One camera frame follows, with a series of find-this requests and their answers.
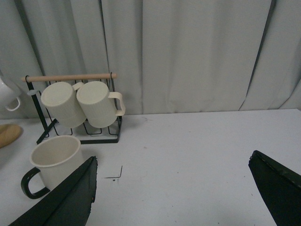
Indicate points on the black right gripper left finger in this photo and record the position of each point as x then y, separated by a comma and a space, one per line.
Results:
69, 204

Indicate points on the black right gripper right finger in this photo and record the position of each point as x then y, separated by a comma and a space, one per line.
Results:
279, 187

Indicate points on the cream mug with black handle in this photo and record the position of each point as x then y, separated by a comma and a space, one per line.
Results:
53, 160

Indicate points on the wooden mug tree stand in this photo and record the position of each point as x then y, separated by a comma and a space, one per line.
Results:
9, 133

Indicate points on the cream ribbed mug left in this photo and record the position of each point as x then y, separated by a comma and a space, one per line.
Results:
60, 99

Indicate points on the cream ribbed mug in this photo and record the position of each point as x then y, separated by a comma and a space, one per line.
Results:
100, 106
60, 99

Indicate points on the cream ribbed mug right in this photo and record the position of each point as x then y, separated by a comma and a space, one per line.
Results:
100, 106

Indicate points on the white ceramic mug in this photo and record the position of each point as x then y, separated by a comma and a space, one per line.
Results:
9, 92

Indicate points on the grey curtain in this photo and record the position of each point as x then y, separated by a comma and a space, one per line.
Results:
171, 56

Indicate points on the black wire mug rack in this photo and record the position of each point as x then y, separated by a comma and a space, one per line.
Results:
109, 135

